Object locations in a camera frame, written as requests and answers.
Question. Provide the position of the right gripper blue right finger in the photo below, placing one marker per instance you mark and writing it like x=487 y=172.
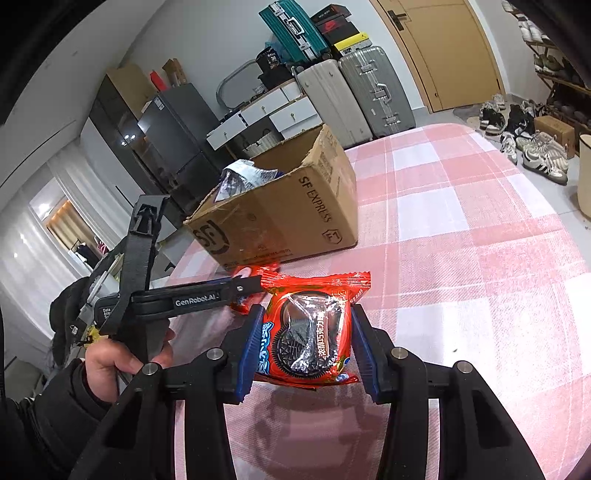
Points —
x=372 y=347

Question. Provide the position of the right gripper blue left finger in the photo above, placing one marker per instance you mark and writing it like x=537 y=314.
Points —
x=241 y=349

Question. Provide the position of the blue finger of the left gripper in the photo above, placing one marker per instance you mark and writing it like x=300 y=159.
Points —
x=236 y=288

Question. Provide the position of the red oreo snack pack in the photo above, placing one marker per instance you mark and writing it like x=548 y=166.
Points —
x=307 y=329

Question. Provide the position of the purple silver snack bag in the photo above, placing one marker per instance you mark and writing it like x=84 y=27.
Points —
x=242 y=176

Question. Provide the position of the person's left hand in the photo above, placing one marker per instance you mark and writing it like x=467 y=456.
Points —
x=104 y=359

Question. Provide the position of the SF cardboard box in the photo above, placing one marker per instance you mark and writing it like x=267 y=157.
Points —
x=311 y=209

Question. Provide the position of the white curtain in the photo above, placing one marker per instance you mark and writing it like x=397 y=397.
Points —
x=64 y=204

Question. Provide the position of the pink plaid tablecloth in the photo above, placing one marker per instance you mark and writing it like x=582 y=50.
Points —
x=470 y=262

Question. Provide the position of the black refrigerator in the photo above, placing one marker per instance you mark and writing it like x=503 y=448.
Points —
x=175 y=125

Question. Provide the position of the white drawer desk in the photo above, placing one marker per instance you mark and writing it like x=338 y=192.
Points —
x=287 y=107

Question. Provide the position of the arched mirror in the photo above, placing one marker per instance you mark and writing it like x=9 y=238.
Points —
x=240 y=86

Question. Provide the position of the dark glass cabinet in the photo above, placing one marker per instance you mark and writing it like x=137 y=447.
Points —
x=115 y=113

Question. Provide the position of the beige suitcase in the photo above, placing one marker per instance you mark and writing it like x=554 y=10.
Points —
x=330 y=94

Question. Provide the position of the silver suitcase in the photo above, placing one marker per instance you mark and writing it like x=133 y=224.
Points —
x=378 y=90

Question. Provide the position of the teal suitcase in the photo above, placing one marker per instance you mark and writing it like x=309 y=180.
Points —
x=296 y=32

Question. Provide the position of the stacked shoe boxes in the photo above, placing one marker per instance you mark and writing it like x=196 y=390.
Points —
x=340 y=32

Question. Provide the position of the small cardboard box by shoes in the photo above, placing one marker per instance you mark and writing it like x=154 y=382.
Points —
x=561 y=132

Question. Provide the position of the cream trash bin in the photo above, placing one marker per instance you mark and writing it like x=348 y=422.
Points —
x=584 y=181

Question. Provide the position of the wooden door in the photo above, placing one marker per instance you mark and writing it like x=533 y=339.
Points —
x=446 y=50

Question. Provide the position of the wooden shoe rack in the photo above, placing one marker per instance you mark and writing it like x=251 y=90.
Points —
x=569 y=96

